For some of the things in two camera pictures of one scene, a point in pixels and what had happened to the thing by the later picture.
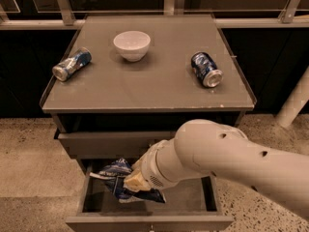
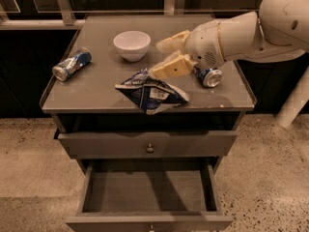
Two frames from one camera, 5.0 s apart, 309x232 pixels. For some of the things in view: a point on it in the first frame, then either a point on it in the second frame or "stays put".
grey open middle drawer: [190, 206] stays put
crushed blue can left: [70, 65] stays put
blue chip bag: [116, 174] to [152, 95]
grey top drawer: [112, 145] stays put
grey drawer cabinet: [124, 83] stays put
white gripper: [149, 168] to [203, 47]
